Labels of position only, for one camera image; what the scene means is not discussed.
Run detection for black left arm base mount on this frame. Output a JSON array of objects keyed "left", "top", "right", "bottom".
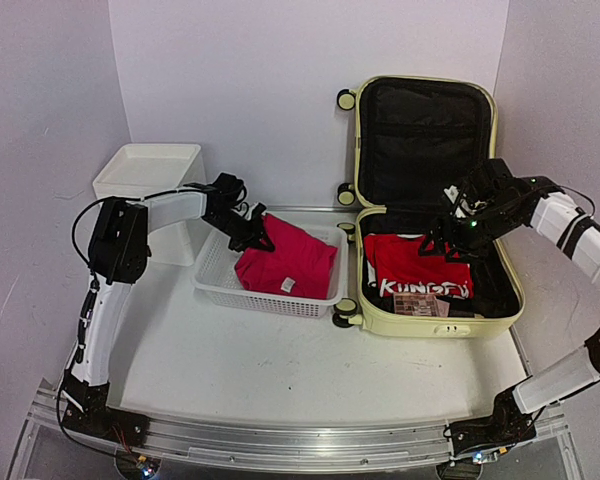
[{"left": 61, "top": 375, "right": 149, "bottom": 447}]

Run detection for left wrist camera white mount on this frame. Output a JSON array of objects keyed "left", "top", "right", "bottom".
[{"left": 244, "top": 202, "right": 267, "bottom": 220}]

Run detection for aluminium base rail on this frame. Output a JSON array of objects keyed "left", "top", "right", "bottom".
[{"left": 32, "top": 388, "right": 566, "bottom": 473}]

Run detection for red printed t-shirt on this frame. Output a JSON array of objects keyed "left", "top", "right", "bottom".
[{"left": 363, "top": 234, "right": 474, "bottom": 299}]

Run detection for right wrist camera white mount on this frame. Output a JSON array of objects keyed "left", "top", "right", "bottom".
[{"left": 443, "top": 185, "right": 479, "bottom": 219}]

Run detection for brown eyeshadow palette box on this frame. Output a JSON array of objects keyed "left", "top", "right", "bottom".
[{"left": 393, "top": 293, "right": 441, "bottom": 317}]

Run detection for pale yellow hard-shell suitcase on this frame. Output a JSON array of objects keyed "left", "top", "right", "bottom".
[{"left": 332, "top": 76, "right": 524, "bottom": 339}]

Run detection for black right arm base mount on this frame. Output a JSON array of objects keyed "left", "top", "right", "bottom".
[{"left": 443, "top": 387, "right": 545, "bottom": 458}]

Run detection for magenta t-shirt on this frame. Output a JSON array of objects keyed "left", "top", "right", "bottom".
[{"left": 234, "top": 214, "right": 338, "bottom": 300}]

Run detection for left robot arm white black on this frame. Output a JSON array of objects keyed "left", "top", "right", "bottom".
[{"left": 69, "top": 173, "right": 275, "bottom": 387}]

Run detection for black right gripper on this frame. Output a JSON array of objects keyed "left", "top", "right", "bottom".
[{"left": 417, "top": 202, "right": 522, "bottom": 265}]

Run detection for white perforated plastic basket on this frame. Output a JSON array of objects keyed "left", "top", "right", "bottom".
[{"left": 193, "top": 214, "right": 349, "bottom": 318}]

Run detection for white three-drawer storage cabinet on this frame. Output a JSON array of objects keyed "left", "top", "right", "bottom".
[{"left": 92, "top": 143, "right": 207, "bottom": 266}]

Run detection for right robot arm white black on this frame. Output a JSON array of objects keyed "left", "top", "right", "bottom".
[{"left": 418, "top": 159, "right": 600, "bottom": 443}]

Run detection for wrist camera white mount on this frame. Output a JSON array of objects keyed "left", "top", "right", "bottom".
[
  {"left": 443, "top": 185, "right": 479, "bottom": 219},
  {"left": 244, "top": 202, "right": 267, "bottom": 220}
]

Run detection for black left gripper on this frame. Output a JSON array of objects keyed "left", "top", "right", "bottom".
[{"left": 204, "top": 208, "right": 275, "bottom": 254}]

